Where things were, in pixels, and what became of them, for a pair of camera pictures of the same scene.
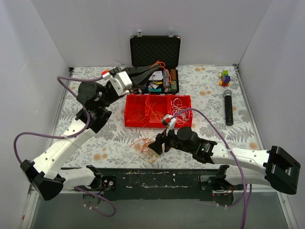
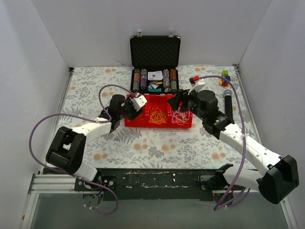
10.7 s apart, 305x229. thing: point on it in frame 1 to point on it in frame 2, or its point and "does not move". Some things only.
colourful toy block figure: (225, 78) does not move
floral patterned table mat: (219, 111) does not move
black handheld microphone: (228, 111) does not move
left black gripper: (128, 76) to (131, 109)
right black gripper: (162, 142) to (184, 101)
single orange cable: (161, 64) to (140, 117)
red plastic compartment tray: (147, 110) does not move
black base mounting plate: (154, 184) does not move
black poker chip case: (155, 51) does not move
